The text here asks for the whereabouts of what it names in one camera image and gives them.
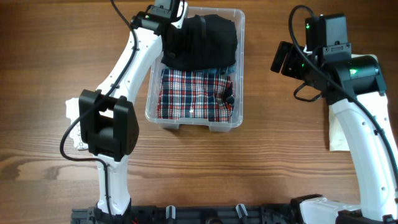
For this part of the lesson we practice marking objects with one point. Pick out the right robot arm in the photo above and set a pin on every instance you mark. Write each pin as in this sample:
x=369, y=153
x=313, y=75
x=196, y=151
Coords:
x=374, y=154

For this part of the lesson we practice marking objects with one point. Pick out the clear plastic storage bin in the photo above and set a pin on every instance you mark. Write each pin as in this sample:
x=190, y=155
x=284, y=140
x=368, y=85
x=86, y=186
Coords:
x=238, y=17

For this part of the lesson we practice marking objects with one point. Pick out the black garment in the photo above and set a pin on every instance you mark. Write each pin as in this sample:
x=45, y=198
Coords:
x=203, y=42

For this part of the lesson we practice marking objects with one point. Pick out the red navy plaid shirt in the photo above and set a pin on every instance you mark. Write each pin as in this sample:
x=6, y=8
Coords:
x=196, y=95

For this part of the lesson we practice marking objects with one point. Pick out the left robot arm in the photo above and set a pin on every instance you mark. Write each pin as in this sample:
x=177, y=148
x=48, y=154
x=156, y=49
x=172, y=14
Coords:
x=109, y=125

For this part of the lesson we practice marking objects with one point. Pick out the blue denim jeans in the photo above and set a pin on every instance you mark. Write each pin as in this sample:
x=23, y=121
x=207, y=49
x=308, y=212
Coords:
x=221, y=71

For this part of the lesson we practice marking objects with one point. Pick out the folded cream cloth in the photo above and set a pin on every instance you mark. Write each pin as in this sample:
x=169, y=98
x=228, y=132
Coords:
x=337, y=130

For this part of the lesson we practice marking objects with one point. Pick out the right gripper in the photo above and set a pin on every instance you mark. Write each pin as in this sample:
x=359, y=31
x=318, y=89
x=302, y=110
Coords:
x=290, y=69

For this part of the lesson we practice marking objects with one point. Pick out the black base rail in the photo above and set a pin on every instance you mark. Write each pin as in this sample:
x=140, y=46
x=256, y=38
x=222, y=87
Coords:
x=269, y=213

